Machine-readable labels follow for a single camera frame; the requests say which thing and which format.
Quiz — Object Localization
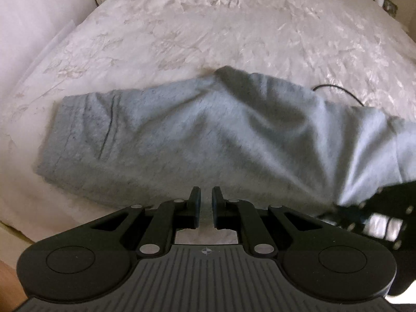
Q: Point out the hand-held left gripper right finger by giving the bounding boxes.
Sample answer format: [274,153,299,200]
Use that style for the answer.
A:
[212,186,326,257]

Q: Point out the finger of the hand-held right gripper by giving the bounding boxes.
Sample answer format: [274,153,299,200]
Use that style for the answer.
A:
[317,201,368,232]

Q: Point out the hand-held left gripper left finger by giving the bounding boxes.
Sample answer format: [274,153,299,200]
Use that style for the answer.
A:
[87,186,202,258]

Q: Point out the grey pants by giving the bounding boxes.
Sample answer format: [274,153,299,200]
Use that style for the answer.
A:
[32,66,416,217]

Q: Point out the white bed cover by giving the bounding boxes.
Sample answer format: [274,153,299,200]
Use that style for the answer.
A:
[0,0,416,244]

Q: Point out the black cable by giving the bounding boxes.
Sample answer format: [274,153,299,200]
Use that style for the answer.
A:
[313,84,365,107]

